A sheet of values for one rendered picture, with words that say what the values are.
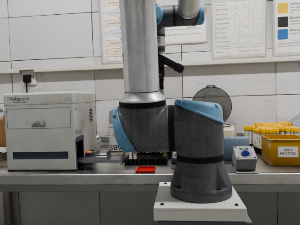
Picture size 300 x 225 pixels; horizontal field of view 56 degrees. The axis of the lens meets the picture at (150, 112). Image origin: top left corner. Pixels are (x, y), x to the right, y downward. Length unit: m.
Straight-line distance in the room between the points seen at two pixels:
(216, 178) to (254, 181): 0.37
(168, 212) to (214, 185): 0.12
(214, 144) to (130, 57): 0.28
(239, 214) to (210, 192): 0.07
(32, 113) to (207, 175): 0.73
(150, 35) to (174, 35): 1.03
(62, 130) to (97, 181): 0.23
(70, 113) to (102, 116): 0.65
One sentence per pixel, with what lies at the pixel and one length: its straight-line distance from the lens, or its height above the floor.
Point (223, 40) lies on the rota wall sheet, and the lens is 1.69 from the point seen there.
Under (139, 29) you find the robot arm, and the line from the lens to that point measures 0.66.
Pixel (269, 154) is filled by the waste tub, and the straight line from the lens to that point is 1.13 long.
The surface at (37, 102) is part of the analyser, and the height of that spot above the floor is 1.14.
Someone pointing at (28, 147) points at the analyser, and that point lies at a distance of 1.17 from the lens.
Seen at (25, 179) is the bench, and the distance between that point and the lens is 1.16.
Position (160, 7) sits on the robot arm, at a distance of 1.04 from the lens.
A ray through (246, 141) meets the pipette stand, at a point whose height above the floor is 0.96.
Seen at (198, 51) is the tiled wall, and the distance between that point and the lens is 1.67.
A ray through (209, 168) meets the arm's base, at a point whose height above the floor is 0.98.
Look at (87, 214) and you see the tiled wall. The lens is 1.89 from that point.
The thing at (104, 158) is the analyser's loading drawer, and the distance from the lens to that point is 1.09.
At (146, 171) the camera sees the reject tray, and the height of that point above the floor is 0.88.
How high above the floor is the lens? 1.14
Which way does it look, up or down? 3 degrees down
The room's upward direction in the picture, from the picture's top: 2 degrees counter-clockwise
